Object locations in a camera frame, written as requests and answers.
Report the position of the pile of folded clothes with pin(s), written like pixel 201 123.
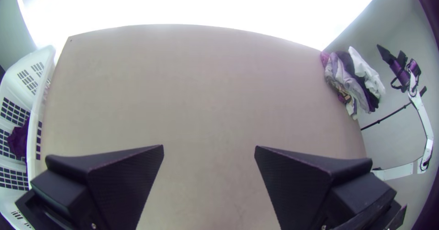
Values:
pixel 353 79

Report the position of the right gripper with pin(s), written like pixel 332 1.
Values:
pixel 399 74

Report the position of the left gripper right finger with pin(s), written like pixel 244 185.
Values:
pixel 301 189

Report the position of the white laundry basket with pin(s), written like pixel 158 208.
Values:
pixel 20 86

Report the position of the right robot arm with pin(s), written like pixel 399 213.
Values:
pixel 423 117

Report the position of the dark garment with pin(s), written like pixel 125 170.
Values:
pixel 19 141

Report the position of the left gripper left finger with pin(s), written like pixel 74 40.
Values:
pixel 116 189

